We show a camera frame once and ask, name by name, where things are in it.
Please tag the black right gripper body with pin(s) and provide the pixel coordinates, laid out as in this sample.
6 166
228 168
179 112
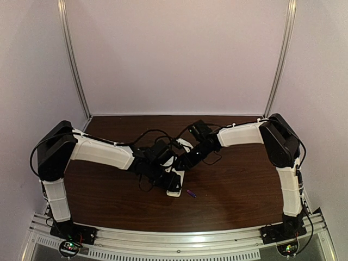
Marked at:
184 162

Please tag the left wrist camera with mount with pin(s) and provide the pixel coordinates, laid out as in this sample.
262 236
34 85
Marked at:
168 165

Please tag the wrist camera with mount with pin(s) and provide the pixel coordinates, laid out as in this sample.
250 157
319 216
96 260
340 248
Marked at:
182 144
168 165

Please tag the right round circuit board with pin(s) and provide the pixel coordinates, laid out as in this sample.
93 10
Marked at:
288 249

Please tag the purple battery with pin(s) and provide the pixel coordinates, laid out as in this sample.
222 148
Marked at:
191 193

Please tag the left aluminium frame post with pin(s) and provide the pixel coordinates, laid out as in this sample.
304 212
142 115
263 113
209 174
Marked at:
62 10

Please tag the left round circuit board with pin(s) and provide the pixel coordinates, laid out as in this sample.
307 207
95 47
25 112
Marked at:
69 249

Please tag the white remote control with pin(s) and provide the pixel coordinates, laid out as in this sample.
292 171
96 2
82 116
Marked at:
176 183

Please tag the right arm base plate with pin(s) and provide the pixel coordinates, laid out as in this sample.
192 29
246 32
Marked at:
282 231

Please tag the right aluminium frame post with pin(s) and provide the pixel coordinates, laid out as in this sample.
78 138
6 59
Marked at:
286 41

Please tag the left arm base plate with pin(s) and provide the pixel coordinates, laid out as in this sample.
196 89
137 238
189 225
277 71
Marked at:
73 232

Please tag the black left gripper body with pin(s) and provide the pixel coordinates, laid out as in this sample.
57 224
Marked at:
168 182

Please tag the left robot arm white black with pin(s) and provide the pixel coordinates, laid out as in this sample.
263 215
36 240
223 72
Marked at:
65 143

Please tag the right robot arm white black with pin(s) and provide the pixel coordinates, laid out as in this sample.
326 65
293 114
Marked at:
283 149

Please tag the aluminium frame post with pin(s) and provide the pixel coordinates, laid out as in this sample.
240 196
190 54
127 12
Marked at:
286 41
62 10

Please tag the round circuit board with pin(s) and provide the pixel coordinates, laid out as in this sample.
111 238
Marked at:
69 249
288 249

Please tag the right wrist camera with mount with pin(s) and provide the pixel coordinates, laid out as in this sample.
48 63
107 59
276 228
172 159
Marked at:
182 144

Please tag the front aluminium rail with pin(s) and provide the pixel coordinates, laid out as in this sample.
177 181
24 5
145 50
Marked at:
117 244

